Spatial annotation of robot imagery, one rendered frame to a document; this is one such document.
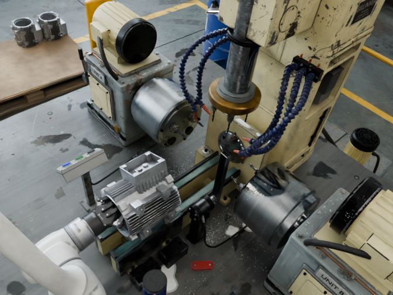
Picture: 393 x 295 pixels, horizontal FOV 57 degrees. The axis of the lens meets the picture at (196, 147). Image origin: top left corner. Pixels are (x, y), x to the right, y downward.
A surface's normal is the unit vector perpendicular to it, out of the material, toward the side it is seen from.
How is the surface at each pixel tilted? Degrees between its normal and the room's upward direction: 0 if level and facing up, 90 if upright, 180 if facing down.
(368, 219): 50
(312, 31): 90
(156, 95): 24
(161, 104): 32
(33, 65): 0
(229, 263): 0
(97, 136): 0
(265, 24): 90
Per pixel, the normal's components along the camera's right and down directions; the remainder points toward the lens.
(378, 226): -0.50, -0.09
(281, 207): -0.36, -0.29
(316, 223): 0.09, -0.67
